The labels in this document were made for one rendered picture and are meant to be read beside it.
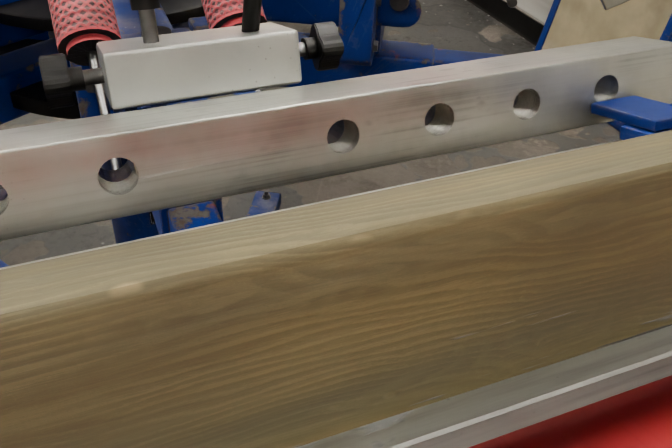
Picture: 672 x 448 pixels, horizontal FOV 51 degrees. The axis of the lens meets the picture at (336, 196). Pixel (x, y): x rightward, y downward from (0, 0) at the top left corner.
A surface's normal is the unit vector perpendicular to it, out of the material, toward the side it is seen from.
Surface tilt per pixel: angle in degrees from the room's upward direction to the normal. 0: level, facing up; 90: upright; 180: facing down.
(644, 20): 79
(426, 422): 16
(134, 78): 74
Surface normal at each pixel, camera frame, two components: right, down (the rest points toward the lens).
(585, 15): -0.89, 0.04
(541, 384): -0.07, -0.93
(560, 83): 0.37, 0.31
